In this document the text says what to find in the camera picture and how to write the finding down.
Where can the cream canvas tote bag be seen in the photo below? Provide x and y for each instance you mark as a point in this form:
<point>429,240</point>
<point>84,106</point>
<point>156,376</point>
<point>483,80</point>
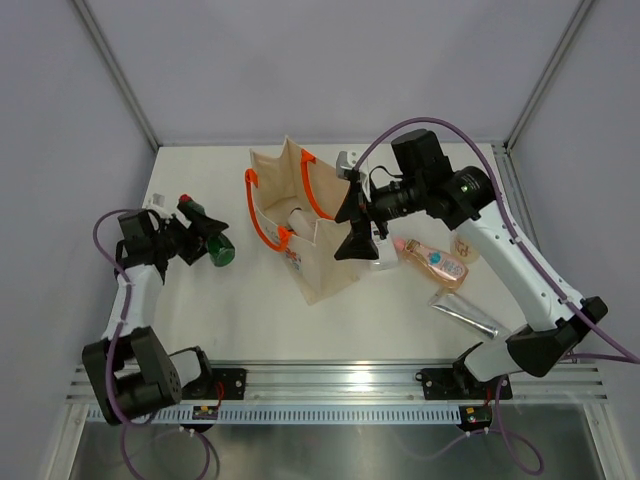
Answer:
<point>292,199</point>

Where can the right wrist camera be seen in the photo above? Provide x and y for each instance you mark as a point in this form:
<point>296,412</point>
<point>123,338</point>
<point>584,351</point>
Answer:
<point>346,162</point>

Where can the silver cosmetic tube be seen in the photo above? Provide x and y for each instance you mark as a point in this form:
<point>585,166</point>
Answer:
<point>467,314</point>

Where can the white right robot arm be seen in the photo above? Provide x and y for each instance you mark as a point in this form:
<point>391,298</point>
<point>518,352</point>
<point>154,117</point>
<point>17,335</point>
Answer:
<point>257,311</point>

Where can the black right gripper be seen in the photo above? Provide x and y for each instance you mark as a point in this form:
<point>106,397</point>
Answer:
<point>359,244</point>

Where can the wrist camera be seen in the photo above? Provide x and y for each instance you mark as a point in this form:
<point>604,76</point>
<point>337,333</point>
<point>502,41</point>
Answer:
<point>346,162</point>
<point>156,203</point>

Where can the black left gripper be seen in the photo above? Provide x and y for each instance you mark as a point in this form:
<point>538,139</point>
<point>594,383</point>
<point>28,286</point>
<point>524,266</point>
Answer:
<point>201,228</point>

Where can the green dish soap bottle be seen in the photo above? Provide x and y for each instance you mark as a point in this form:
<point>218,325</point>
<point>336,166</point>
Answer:
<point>205,235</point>

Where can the white slotted cable duct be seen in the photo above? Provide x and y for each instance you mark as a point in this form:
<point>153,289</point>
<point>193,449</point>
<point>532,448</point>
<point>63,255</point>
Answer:
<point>273,414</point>

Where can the peach round bottle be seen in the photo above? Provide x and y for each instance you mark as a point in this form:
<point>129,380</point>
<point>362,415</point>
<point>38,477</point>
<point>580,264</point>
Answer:
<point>462,249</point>

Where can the pink baby oil bottle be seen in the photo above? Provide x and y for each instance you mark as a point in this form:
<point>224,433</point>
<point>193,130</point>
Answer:
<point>439,266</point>

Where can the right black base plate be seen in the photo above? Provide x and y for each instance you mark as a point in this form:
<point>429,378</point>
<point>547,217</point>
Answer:
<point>448,383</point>

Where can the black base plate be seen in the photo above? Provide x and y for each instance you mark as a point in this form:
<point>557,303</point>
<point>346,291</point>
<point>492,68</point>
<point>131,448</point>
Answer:
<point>448,383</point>
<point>229,381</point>

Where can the aluminium frame post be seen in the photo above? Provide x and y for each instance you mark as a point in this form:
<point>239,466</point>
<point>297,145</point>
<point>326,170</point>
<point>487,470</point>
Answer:
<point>552,67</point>
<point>106,54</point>

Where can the aluminium mounting rail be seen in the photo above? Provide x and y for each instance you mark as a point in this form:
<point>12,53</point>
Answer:
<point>394,382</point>

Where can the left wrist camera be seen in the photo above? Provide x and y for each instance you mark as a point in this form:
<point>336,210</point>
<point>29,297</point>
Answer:
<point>156,203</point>

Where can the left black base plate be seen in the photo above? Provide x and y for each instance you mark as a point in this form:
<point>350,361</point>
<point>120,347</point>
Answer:
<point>229,381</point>

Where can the white rectangular lotion bottle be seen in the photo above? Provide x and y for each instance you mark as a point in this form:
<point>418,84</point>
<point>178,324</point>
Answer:
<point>387,255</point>

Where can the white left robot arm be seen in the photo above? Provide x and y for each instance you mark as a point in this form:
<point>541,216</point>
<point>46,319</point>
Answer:
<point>131,373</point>

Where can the small clear white bottle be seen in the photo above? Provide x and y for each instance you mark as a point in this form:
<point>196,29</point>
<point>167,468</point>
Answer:
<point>302,223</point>

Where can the right aluminium frame post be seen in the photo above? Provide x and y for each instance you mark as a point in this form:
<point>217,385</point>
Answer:
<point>552,67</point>

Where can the left aluminium frame post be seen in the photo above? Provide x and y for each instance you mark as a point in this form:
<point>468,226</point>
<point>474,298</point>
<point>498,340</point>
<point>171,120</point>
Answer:
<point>106,54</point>

